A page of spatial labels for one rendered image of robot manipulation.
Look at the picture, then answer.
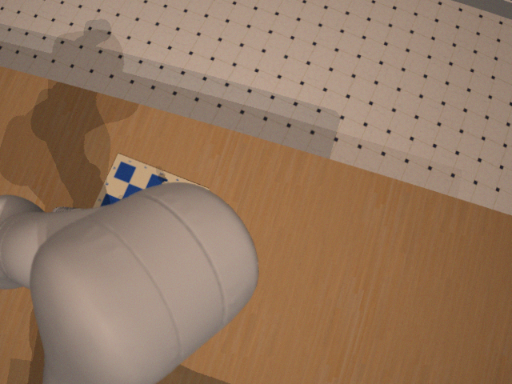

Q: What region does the blue and cream chessboard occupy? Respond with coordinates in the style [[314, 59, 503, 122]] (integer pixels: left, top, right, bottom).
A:
[[94, 154, 210, 207]]

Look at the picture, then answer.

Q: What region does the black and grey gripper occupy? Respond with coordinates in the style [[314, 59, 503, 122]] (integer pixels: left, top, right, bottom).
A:
[[52, 207, 82, 212]]

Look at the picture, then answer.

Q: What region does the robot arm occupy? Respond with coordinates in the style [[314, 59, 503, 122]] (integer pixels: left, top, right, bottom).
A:
[[0, 182, 259, 384]]

